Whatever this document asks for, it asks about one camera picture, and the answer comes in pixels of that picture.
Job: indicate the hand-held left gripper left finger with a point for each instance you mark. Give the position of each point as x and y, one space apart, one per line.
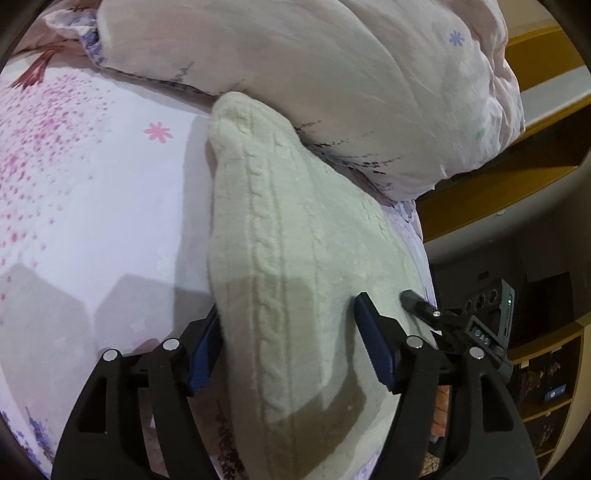
203 355

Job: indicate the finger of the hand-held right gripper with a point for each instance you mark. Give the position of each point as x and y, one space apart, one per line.
413 299

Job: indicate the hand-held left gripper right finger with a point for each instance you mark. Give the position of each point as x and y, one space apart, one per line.
374 341

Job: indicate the person's right hand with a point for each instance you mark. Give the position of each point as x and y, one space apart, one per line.
442 408

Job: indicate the black box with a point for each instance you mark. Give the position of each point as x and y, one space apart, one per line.
549 300

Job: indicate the wooden shelf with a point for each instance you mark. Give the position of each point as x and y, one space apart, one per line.
545 345

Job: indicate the small dark device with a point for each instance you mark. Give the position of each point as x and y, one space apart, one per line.
555 392

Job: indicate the wooden headboard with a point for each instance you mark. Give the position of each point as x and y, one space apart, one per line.
508 194

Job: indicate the floral pink bed sheet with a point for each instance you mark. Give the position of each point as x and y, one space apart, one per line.
92 184

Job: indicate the pale pink floral duvet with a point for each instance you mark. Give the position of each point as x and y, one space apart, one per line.
323 69

